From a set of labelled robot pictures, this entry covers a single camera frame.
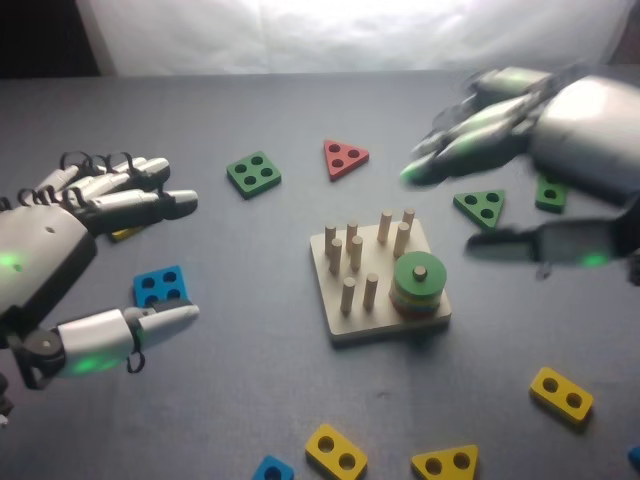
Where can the green square four-hole block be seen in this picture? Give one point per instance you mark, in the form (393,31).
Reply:
(252,181)

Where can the blue block with hole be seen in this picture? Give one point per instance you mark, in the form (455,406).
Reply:
(272,467)

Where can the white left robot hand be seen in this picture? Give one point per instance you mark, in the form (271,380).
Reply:
(40,250)

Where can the white backdrop sheet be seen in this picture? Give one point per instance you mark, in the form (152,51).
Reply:
(300,35)

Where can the green triangle three-hole block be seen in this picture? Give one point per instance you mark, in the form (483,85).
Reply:
(487,205)

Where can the blue square four-hole block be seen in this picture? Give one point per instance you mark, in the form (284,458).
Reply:
(160,286)

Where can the wooden peg board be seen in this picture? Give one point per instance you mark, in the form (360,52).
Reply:
(380,320)

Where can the yellow rectangle two-hole block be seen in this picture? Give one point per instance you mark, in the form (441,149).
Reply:
(562,400)
(336,452)

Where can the red triangle three-hole block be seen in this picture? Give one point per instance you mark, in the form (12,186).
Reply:
(337,169)

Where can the grey table cloth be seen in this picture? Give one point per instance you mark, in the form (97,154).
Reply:
(250,360)

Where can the green rectangle two-hole block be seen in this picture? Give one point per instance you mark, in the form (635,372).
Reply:
(550,200)

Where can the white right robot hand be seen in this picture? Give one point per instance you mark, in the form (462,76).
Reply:
(585,130)

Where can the yellow flat block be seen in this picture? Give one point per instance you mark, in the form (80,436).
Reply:
(127,234)

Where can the yellow triangle block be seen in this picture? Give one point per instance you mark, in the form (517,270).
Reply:
(447,467)

